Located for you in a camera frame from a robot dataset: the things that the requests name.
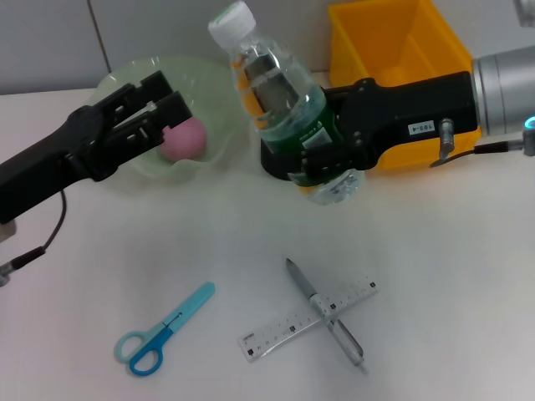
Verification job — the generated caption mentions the blue scissors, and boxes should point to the blue scissors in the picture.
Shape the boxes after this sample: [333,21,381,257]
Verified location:
[115,282,217,377]

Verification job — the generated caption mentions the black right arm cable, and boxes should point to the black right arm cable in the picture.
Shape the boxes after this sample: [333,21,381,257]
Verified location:
[430,140,535,169]

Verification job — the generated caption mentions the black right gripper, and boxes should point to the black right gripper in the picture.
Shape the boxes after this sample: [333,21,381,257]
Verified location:
[289,70,482,188]

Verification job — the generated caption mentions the silver grey pen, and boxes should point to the silver grey pen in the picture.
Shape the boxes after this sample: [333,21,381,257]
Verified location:
[285,257,370,375]

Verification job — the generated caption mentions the pink peach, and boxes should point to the pink peach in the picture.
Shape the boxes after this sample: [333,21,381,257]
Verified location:
[159,118,208,164]

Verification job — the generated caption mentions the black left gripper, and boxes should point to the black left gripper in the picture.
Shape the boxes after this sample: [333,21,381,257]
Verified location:
[0,69,195,226]

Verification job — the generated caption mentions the pale green glass fruit plate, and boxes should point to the pale green glass fruit plate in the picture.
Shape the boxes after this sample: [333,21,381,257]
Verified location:
[94,53,252,188]

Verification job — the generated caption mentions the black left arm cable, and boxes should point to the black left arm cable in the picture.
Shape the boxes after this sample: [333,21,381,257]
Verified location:
[0,190,69,277]

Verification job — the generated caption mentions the yellow plastic storage bin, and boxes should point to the yellow plastic storage bin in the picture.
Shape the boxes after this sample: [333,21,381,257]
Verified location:
[327,0,482,172]

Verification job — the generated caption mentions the black mesh pen cup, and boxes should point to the black mesh pen cup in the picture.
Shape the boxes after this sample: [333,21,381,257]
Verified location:
[258,133,313,182]

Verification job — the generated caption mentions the clear plastic ruler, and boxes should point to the clear plastic ruler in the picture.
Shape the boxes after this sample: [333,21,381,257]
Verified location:
[237,273,380,364]

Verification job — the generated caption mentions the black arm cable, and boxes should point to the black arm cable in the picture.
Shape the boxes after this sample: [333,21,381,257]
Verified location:
[430,140,535,169]
[0,190,69,277]

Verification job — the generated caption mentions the clear water bottle green label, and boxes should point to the clear water bottle green label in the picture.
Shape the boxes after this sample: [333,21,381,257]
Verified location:
[207,0,368,207]

